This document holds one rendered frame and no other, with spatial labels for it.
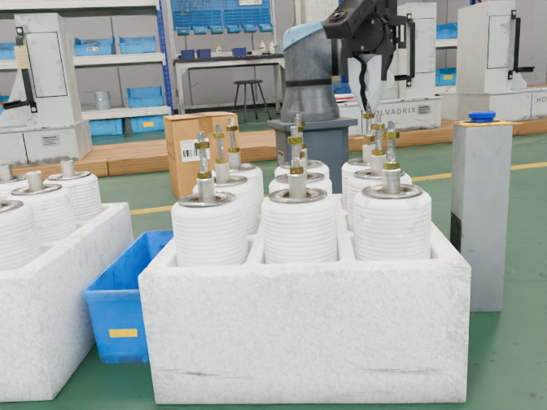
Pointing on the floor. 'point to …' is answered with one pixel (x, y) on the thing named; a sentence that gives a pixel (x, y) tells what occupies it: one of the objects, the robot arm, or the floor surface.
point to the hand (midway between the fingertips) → (366, 104)
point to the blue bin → (123, 301)
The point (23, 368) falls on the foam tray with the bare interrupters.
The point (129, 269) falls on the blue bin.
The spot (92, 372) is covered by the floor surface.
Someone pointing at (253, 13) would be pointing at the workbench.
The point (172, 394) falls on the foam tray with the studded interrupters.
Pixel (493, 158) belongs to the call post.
